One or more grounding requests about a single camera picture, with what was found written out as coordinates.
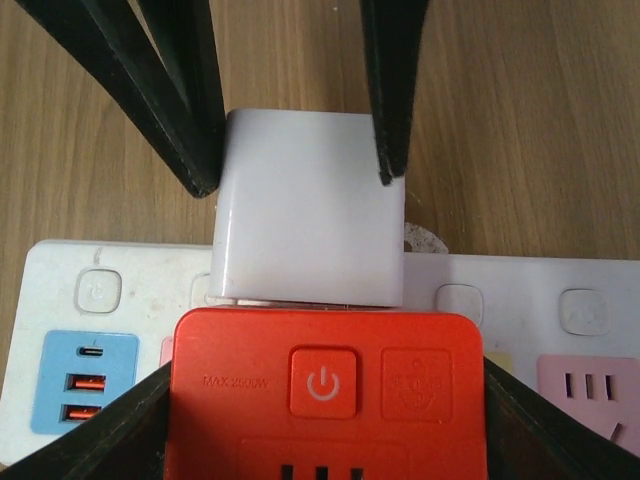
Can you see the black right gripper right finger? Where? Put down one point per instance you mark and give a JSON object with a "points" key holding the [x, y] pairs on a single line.
{"points": [[530, 438]]}

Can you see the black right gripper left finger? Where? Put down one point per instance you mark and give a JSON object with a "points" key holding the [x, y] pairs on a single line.
{"points": [[125, 440]]}

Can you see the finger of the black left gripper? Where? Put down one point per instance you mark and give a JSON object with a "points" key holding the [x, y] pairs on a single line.
{"points": [[159, 63], [392, 31]]}

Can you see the red socket cube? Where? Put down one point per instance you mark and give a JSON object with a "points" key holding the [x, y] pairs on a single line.
{"points": [[301, 394]]}

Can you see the white charger plug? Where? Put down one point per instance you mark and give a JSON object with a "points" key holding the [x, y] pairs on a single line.
{"points": [[302, 215]]}

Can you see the white power strip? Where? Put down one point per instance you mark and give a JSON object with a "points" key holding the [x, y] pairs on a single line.
{"points": [[568, 328]]}

